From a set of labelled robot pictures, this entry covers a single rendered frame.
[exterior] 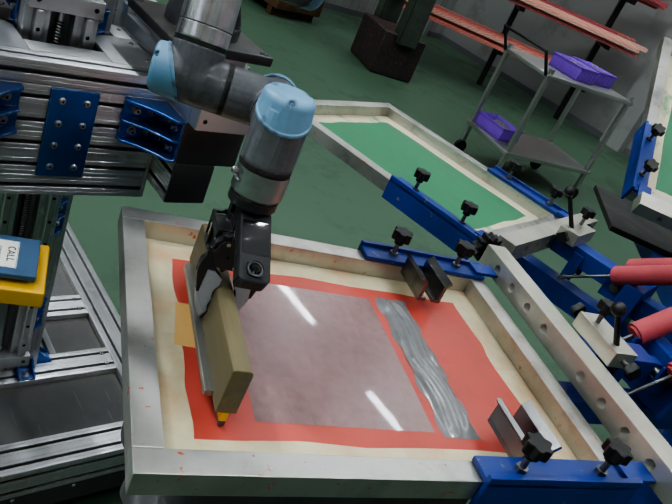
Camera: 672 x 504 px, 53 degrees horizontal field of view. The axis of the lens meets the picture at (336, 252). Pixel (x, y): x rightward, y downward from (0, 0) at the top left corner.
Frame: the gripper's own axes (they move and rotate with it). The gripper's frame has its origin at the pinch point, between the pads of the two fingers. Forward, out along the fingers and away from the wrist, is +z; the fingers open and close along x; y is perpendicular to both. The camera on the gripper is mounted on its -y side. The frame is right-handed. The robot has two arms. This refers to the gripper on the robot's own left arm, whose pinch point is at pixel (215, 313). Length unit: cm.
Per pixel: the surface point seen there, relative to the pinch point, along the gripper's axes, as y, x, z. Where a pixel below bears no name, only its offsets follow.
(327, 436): -18.3, -15.6, 5.1
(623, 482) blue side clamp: -30, -61, -1
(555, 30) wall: 752, -593, -7
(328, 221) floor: 230, -126, 96
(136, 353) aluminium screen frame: -8.9, 11.7, 1.6
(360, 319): 10.6, -30.7, 4.6
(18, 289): 6.5, 27.1, 5.2
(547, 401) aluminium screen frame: -9, -62, 3
